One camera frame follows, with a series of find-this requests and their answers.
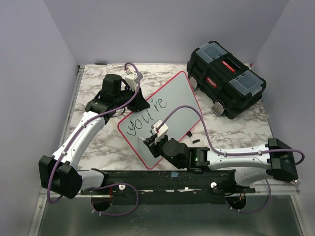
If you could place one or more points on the blue tape piece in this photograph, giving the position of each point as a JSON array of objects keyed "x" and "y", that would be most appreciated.
[{"x": 174, "y": 174}]

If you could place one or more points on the black toolbox with red handle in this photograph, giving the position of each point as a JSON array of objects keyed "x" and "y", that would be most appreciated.
[{"x": 230, "y": 84}]

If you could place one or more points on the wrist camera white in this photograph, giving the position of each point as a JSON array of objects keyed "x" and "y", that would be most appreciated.
[
  {"x": 131, "y": 79},
  {"x": 158, "y": 129}
]

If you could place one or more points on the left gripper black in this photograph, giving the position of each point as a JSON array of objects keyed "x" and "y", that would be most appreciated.
[{"x": 140, "y": 103}]

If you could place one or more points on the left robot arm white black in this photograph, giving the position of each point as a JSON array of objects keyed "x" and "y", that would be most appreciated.
[{"x": 58, "y": 172}]

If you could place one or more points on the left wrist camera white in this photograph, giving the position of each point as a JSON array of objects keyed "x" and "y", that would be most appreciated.
[{"x": 131, "y": 79}]

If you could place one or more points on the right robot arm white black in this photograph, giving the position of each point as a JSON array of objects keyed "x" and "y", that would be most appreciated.
[{"x": 272, "y": 160}]

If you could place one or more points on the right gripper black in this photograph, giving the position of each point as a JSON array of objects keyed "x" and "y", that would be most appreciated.
[{"x": 150, "y": 142}]

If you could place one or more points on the black mounting base rail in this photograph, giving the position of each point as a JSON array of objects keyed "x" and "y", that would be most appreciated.
[{"x": 159, "y": 188}]

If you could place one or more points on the pink-framed whiteboard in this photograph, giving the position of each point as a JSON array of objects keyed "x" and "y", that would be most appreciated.
[{"x": 174, "y": 93}]

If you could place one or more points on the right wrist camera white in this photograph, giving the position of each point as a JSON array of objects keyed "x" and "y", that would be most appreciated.
[{"x": 158, "y": 129}]

